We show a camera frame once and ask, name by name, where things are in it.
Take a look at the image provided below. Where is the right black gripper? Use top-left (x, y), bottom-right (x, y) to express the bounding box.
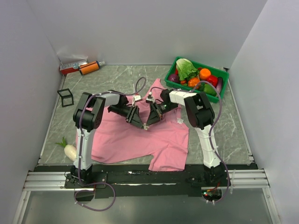
top-left (146, 102), bottom-right (178, 127)

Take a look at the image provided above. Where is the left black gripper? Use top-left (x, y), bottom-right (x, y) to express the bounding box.
top-left (110, 105), bottom-right (144, 130)

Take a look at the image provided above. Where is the pink t-shirt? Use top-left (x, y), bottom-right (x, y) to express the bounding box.
top-left (91, 79), bottom-right (189, 171)

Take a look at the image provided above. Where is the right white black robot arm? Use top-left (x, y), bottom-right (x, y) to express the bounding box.
top-left (146, 89), bottom-right (230, 186)

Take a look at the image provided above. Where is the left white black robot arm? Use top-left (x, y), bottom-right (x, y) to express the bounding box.
top-left (71, 91), bottom-right (144, 188)

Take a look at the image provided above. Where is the white garment care label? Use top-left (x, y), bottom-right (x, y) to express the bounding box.
top-left (177, 118), bottom-right (184, 124)

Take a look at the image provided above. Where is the purple onion toy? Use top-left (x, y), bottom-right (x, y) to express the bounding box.
top-left (168, 74), bottom-right (180, 84)

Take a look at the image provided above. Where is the green lettuce toy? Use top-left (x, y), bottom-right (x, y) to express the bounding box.
top-left (176, 58), bottom-right (199, 81)

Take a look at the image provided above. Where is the green pepper toy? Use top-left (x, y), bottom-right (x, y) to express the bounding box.
top-left (201, 84), bottom-right (217, 97)

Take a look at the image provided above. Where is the orange toy fruit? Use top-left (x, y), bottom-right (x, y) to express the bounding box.
top-left (199, 68), bottom-right (211, 80)

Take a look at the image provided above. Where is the orange cylindrical bottle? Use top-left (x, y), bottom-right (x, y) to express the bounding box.
top-left (79, 61), bottom-right (106, 75)

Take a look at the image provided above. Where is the white daikon radish toy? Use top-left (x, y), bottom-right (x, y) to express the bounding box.
top-left (56, 137), bottom-right (77, 162)

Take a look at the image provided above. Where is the purple eggplant toy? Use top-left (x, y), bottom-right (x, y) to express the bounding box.
top-left (216, 77), bottom-right (223, 94)

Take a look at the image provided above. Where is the green plastic bin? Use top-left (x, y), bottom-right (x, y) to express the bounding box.
top-left (164, 57), bottom-right (229, 103)

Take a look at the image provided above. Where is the red white flat box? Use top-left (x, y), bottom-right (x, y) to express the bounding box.
top-left (59, 60), bottom-right (88, 75)

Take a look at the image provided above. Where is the clear plastic bag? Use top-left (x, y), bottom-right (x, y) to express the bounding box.
top-left (57, 48), bottom-right (88, 64)

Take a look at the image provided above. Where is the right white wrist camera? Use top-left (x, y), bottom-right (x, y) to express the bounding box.
top-left (146, 91), bottom-right (155, 104)

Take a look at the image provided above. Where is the small black square frame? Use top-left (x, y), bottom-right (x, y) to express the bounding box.
top-left (57, 88), bottom-right (74, 107)

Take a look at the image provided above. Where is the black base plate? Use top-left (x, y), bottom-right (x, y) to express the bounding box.
top-left (25, 163), bottom-right (260, 198)

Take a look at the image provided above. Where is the aluminium rail frame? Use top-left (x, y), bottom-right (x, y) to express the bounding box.
top-left (13, 170), bottom-right (282, 224)

